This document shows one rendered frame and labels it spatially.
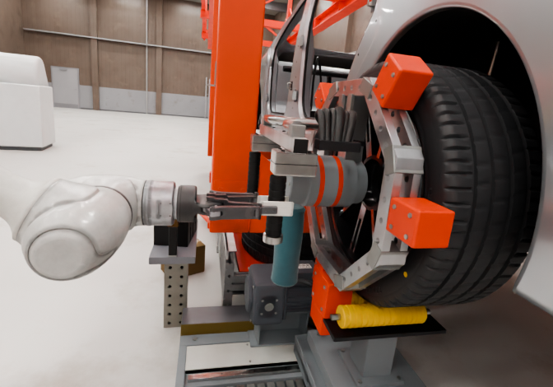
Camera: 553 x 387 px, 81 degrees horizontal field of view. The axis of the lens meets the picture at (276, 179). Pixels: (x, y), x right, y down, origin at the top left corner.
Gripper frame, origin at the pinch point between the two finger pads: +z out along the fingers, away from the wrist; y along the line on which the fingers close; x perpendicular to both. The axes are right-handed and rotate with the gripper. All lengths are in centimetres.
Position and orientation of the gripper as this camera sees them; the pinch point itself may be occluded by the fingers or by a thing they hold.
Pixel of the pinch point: (275, 205)
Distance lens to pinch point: 70.2
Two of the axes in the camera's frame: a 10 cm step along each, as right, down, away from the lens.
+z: 9.7, 0.4, 2.2
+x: 0.9, -9.7, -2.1
